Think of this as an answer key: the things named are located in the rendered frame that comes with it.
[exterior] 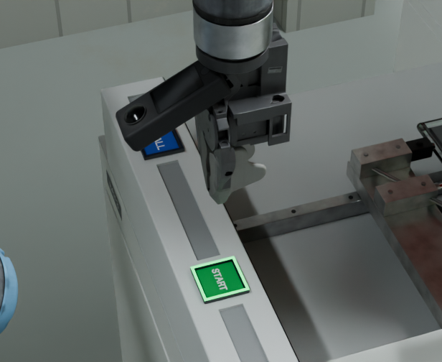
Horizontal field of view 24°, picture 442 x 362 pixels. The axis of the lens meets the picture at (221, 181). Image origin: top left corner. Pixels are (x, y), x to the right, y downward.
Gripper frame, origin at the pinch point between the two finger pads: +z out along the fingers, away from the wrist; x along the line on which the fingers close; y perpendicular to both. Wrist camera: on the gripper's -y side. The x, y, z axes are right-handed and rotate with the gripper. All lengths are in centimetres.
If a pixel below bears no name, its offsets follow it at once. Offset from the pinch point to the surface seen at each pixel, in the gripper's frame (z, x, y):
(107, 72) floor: 111, 166, 21
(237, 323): 15.1, -6.3, 0.8
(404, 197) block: 19.8, 10.5, 30.7
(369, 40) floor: 111, 156, 101
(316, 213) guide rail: 26.1, 17.0, 20.9
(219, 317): 14.7, -5.1, -0.9
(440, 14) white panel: 24, 53, 59
